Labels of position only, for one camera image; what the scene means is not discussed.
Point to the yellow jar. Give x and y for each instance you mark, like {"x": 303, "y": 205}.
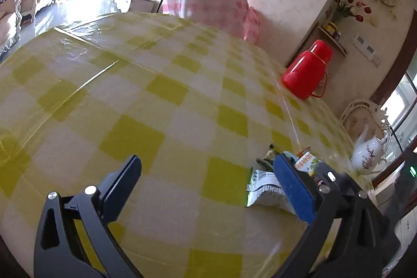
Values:
{"x": 331, "y": 27}

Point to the cream ornate sofa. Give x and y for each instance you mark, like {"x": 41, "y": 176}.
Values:
{"x": 8, "y": 24}

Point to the wooden wall shelf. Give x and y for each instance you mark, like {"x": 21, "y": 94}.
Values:
{"x": 335, "y": 43}

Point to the red artificial flowers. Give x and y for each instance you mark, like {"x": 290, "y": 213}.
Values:
{"x": 347, "y": 2}

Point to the white floral teapot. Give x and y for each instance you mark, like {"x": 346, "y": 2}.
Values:
{"x": 368, "y": 154}

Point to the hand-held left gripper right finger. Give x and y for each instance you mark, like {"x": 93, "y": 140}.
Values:
{"x": 295, "y": 190}

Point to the yellow checkered tablecloth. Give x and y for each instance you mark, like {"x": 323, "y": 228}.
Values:
{"x": 130, "y": 86}

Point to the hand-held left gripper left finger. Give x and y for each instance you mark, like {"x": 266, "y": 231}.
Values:
{"x": 122, "y": 182}

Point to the white ornate chair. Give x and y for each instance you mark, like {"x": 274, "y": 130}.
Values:
{"x": 350, "y": 115}

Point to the red thermos jug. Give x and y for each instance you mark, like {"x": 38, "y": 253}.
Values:
{"x": 303, "y": 72}

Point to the wall switch panel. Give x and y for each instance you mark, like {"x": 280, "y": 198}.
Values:
{"x": 366, "y": 48}

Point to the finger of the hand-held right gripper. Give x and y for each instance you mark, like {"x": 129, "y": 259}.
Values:
{"x": 335, "y": 182}

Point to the green white snack packet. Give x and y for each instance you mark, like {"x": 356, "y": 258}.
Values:
{"x": 264, "y": 190}

